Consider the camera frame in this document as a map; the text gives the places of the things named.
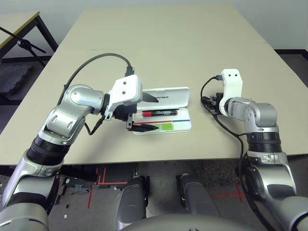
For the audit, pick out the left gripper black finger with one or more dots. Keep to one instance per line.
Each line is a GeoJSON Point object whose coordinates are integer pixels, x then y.
{"type": "Point", "coordinates": [142, 128]}
{"type": "Point", "coordinates": [149, 98]}

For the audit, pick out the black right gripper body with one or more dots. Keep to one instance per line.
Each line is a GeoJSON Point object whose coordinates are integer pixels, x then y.
{"type": "Point", "coordinates": [219, 103]}

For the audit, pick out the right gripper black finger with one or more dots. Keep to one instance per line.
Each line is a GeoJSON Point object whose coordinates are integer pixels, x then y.
{"type": "Point", "coordinates": [209, 106]}
{"type": "Point", "coordinates": [209, 98]}

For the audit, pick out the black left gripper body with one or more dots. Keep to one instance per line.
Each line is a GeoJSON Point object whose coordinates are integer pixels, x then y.
{"type": "Point", "coordinates": [125, 111]}

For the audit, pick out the red whiteboard marker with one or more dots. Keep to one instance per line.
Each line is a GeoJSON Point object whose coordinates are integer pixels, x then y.
{"type": "Point", "coordinates": [161, 112]}

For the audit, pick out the green eraser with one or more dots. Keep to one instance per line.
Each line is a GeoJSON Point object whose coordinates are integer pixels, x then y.
{"type": "Point", "coordinates": [166, 127]}

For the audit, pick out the white plastic pencil case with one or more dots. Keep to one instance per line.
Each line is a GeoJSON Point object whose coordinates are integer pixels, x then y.
{"type": "Point", "coordinates": [175, 98]}

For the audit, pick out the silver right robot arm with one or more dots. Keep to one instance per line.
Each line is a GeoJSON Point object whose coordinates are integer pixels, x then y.
{"type": "Point", "coordinates": [262, 115]}

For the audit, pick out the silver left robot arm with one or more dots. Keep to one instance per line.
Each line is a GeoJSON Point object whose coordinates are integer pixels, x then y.
{"type": "Point", "coordinates": [72, 108]}

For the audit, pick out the black table foot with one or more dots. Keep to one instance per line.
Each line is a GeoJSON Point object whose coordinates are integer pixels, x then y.
{"type": "Point", "coordinates": [77, 173]}

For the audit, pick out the grey robot right leg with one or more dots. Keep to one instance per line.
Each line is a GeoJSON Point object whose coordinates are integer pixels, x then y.
{"type": "Point", "coordinates": [197, 197]}

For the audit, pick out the grey robot torso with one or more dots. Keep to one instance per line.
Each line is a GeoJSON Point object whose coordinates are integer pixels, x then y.
{"type": "Point", "coordinates": [183, 223]}

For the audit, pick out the black foam floor mat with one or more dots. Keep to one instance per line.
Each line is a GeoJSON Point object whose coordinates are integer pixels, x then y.
{"type": "Point", "coordinates": [14, 77]}

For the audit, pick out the black tripod stand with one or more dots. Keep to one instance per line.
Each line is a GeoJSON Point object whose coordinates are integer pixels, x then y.
{"type": "Point", "coordinates": [22, 43]}

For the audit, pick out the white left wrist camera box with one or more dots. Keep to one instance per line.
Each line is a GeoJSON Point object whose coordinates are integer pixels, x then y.
{"type": "Point", "coordinates": [126, 89]}

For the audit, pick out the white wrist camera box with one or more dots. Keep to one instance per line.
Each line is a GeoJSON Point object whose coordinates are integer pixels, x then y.
{"type": "Point", "coordinates": [232, 81]}
{"type": "Point", "coordinates": [126, 89]}

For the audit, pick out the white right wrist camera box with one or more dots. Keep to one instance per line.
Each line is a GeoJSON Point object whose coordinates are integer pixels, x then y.
{"type": "Point", "coordinates": [232, 81]}

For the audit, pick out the beige side table black frame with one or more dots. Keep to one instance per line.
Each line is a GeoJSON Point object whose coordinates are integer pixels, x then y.
{"type": "Point", "coordinates": [14, 24]}

